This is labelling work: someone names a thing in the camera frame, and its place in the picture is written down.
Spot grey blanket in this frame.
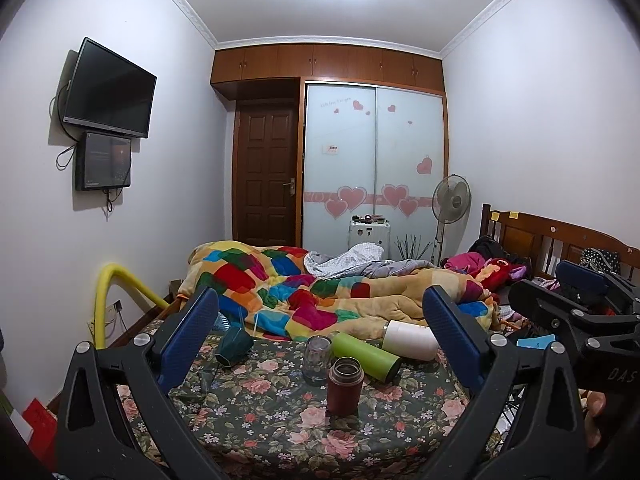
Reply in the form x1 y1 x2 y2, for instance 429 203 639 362
304 241 436 281

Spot wooden headboard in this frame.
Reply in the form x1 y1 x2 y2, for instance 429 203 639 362
480 203 640 281

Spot small black wall monitor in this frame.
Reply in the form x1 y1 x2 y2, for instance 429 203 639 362
75 131 133 192

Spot wall-mounted black television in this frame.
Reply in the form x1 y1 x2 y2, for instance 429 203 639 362
62 36 158 139

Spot black television cable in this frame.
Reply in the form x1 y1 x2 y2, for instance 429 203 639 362
48 80 77 172

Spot colourful patchwork quilt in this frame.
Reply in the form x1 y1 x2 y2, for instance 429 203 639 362
177 241 501 343

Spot light blue packet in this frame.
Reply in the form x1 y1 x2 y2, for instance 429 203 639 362
517 334 556 352

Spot standing electric fan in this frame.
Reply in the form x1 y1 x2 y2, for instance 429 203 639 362
431 175 472 267

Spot pink clothing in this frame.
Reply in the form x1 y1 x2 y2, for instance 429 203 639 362
444 251 488 276

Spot floral bed sheet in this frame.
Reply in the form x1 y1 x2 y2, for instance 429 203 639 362
115 330 506 480

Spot small white appliance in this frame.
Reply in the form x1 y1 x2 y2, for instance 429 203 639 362
348 215 391 257

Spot brown wooden door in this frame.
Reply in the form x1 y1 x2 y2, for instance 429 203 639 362
232 99 301 248

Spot clear glass cup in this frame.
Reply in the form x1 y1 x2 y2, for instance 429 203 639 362
302 336 333 386

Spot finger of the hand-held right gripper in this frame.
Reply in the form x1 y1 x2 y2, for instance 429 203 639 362
508 280 576 341
555 260 621 311

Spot patterned dark bag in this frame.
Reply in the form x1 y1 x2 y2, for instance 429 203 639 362
580 247 621 273

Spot wooden bed frame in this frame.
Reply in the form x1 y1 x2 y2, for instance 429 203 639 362
107 294 190 350

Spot wooden overhead cabinet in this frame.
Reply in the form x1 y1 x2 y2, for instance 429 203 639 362
210 44 446 102

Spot dark green cup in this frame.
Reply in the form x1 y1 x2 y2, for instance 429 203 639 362
215 326 255 367

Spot person's right hand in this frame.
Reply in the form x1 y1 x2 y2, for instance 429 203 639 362
580 390 608 453

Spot sliding wardrobe with hearts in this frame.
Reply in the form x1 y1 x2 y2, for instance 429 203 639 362
301 80 448 263

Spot red thermos cup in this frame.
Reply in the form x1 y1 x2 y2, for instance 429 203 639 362
326 356 365 417

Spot black bag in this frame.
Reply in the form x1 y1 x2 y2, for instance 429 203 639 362
467 236 510 262

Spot white cup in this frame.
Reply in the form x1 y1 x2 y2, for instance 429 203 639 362
382 320 441 362

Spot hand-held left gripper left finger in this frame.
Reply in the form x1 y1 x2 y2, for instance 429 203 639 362
56 286 231 480

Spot dark dried branches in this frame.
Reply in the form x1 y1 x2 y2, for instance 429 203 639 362
395 232 436 263

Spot red plush toy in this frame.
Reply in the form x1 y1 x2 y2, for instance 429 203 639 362
470 257 528 292

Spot red box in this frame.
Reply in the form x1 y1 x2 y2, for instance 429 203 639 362
22 397 58 467

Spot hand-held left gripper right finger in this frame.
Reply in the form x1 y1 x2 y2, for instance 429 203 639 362
422 285 601 480

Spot yellow foam tube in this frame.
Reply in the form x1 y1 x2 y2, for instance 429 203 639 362
94 262 171 351

